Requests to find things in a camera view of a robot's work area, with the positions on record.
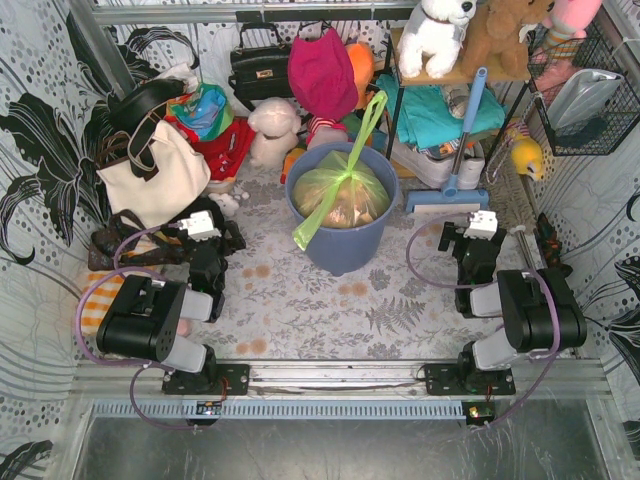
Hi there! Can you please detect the blue trash bin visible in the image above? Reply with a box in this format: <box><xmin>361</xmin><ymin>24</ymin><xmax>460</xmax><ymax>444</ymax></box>
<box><xmin>285</xmin><ymin>142</ymin><xmax>400</xmax><ymax>276</ymax></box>

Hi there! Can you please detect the green trash bag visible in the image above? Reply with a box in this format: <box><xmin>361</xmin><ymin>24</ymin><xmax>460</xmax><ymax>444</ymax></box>
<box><xmin>292</xmin><ymin>90</ymin><xmax>391</xmax><ymax>250</ymax></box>

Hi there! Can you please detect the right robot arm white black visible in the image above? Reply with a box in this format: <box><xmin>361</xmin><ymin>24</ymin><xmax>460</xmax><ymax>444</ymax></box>
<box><xmin>425</xmin><ymin>221</ymin><xmax>587</xmax><ymax>396</ymax></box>

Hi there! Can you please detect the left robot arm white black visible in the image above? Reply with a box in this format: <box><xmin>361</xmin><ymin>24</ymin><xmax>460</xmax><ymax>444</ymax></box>
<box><xmin>96</xmin><ymin>221</ymin><xmax>250</xmax><ymax>397</ymax></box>

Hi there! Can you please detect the cream canvas tote bag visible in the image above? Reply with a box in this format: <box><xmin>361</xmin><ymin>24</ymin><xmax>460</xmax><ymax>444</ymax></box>
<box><xmin>98</xmin><ymin>120</ymin><xmax>211</xmax><ymax>227</ymax></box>

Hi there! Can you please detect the rainbow striped bag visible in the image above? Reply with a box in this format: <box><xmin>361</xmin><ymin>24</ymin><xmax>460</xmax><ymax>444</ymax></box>
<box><xmin>283</xmin><ymin>114</ymin><xmax>389</xmax><ymax>174</ymax></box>

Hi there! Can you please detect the magenta cloth bag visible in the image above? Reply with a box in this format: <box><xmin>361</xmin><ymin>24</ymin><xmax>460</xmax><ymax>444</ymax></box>
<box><xmin>288</xmin><ymin>27</ymin><xmax>358</xmax><ymax>120</ymax></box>

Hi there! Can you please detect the brown patterned sandal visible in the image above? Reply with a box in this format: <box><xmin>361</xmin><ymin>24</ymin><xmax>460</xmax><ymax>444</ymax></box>
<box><xmin>88</xmin><ymin>210</ymin><xmax>188</xmax><ymax>271</ymax></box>

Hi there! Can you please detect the pink rolled cloth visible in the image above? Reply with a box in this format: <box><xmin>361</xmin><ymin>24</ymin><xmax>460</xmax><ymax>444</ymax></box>
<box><xmin>176</xmin><ymin>319</ymin><xmax>192</xmax><ymax>337</ymax></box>

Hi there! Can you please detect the left white sneaker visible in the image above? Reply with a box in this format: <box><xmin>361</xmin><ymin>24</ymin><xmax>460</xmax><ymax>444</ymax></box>
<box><xmin>391</xmin><ymin>142</ymin><xmax>454</xmax><ymax>189</ymax></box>

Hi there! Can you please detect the white sneaker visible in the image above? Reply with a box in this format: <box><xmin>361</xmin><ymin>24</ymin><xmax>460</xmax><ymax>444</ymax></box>
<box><xmin>457</xmin><ymin>142</ymin><xmax>485</xmax><ymax>190</ymax></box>
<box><xmin>391</xmin><ymin>142</ymin><xmax>454</xmax><ymax>189</ymax></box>

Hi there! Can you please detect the right white sneaker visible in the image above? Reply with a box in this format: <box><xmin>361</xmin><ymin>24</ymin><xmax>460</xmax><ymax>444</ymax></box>
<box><xmin>457</xmin><ymin>142</ymin><xmax>485</xmax><ymax>190</ymax></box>

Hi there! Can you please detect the black orange toy figure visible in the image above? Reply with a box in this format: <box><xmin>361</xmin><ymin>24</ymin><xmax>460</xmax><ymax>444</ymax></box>
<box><xmin>535</xmin><ymin>213</ymin><xmax>573</xmax><ymax>278</ymax></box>

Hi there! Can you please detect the graphic print shirt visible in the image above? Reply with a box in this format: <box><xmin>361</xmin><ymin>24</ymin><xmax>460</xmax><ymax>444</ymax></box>
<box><xmin>426</xmin><ymin>139</ymin><xmax>460</xmax><ymax>161</ymax></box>

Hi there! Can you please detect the yellow duck plush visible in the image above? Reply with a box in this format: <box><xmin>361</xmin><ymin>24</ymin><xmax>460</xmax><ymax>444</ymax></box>
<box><xmin>505</xmin><ymin>123</ymin><xmax>544</xmax><ymax>181</ymax></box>

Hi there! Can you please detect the orange checkered towel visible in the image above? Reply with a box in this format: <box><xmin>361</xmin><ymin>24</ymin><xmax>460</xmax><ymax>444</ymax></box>
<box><xmin>80</xmin><ymin>275</ymin><xmax>124</xmax><ymax>336</ymax></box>

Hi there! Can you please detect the white sheep plush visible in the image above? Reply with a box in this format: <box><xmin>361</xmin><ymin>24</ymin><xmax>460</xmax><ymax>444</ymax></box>
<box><xmin>248</xmin><ymin>97</ymin><xmax>302</xmax><ymax>168</ymax></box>

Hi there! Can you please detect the colourful printed cloth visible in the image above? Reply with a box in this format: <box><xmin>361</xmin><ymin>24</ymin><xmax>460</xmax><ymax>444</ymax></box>
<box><xmin>164</xmin><ymin>84</ymin><xmax>234</xmax><ymax>143</ymax></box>

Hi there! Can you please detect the pink white plush doll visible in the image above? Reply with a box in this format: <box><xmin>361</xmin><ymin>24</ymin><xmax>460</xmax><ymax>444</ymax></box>
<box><xmin>306</xmin><ymin>116</ymin><xmax>349</xmax><ymax>150</ymax></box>

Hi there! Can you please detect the black metal wooden shelf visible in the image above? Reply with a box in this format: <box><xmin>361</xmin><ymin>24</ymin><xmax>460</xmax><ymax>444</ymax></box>
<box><xmin>375</xmin><ymin>27</ymin><xmax>534</xmax><ymax>185</ymax></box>

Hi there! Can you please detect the black leather handbag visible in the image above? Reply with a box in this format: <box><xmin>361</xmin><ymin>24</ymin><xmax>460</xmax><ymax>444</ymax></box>
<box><xmin>228</xmin><ymin>22</ymin><xmax>294</xmax><ymax>112</ymax></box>

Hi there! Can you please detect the black hat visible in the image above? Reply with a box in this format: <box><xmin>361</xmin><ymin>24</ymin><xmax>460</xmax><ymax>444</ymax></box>
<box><xmin>108</xmin><ymin>78</ymin><xmax>186</xmax><ymax>133</ymax></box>

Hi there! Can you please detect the silver foil pouch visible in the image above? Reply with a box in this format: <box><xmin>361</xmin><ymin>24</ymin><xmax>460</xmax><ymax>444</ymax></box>
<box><xmin>547</xmin><ymin>69</ymin><xmax>624</xmax><ymax>130</ymax></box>

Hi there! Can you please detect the brown teddy bear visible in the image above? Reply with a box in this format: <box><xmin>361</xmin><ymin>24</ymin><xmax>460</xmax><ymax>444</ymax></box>
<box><xmin>460</xmin><ymin>0</ymin><xmax>554</xmax><ymax>78</ymax></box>

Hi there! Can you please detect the orange plush toy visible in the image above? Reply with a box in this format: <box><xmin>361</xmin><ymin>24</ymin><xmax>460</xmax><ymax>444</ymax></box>
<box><xmin>346</xmin><ymin>42</ymin><xmax>375</xmax><ymax>110</ymax></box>

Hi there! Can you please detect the white dog plush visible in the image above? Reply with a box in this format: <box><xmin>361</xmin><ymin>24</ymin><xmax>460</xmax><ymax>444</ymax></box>
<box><xmin>398</xmin><ymin>0</ymin><xmax>477</xmax><ymax>79</ymax></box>

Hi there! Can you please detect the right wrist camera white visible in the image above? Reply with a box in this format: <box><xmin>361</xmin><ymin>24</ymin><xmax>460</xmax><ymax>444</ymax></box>
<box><xmin>463</xmin><ymin>210</ymin><xmax>499</xmax><ymax>240</ymax></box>

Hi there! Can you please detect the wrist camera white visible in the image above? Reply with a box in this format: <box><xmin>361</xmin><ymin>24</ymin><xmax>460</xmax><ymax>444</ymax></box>
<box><xmin>178</xmin><ymin>210</ymin><xmax>222</xmax><ymax>242</ymax></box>
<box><xmin>463</xmin><ymin>210</ymin><xmax>499</xmax><ymax>240</ymax></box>

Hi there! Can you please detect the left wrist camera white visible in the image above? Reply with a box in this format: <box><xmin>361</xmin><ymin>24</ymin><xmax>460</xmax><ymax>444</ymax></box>
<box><xmin>178</xmin><ymin>210</ymin><xmax>222</xmax><ymax>242</ymax></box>

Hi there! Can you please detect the silver chain strap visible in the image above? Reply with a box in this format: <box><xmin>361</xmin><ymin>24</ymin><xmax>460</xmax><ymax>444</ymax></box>
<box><xmin>484</xmin><ymin>134</ymin><xmax>516</xmax><ymax>187</ymax></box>

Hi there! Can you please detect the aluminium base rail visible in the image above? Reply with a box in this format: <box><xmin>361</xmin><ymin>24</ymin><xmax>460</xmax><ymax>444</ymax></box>
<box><xmin>70</xmin><ymin>358</ymin><xmax>612</xmax><ymax>430</ymax></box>

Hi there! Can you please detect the black wire basket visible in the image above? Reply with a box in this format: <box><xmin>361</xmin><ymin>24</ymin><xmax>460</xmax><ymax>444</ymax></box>
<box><xmin>528</xmin><ymin>24</ymin><xmax>639</xmax><ymax>156</ymax></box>

